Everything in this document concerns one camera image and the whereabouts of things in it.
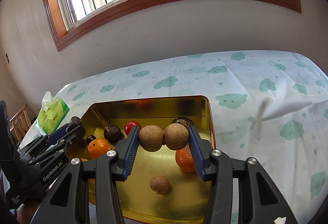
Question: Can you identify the red tomato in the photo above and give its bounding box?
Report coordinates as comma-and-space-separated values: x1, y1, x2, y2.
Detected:
124, 121, 142, 136

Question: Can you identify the brown longan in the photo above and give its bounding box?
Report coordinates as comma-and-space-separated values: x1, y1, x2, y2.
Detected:
150, 175, 171, 194
163, 123, 189, 151
138, 125, 163, 152

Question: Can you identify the wooden chair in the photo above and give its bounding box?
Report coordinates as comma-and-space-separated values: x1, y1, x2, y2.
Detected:
10, 105, 31, 143

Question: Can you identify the brown longan back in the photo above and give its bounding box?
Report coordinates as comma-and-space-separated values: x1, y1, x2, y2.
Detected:
163, 123, 189, 151

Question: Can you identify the small dark wrinkled fruit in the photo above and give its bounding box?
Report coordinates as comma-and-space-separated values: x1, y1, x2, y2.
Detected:
103, 125, 123, 145

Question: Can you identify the white cloud-pattern tablecloth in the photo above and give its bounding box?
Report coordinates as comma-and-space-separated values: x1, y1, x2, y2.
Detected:
55, 51, 327, 223

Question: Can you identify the large dark wrinkled fruit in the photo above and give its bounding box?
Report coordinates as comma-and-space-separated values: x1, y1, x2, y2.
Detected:
171, 117, 195, 129

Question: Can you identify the green tissue pack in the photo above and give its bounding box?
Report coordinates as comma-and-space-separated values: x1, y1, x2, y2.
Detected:
37, 91, 69, 135

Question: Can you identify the smooth dark small fruit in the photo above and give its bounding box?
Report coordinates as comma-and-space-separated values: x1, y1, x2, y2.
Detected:
86, 135, 97, 145

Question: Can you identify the small orange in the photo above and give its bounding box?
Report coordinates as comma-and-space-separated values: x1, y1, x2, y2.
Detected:
81, 158, 97, 185

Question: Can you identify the large orange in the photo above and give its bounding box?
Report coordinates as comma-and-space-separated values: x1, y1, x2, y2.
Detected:
87, 138, 111, 159

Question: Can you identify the person's left hand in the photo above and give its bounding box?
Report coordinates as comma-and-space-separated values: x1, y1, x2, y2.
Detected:
17, 203, 40, 224

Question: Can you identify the red gold toffee tin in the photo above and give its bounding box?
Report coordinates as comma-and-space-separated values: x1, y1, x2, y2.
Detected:
64, 96, 215, 223

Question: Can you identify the dark wall socket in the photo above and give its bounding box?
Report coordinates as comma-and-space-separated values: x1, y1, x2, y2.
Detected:
6, 53, 10, 64

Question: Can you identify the brown longan front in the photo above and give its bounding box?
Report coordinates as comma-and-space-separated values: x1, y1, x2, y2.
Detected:
138, 125, 163, 152

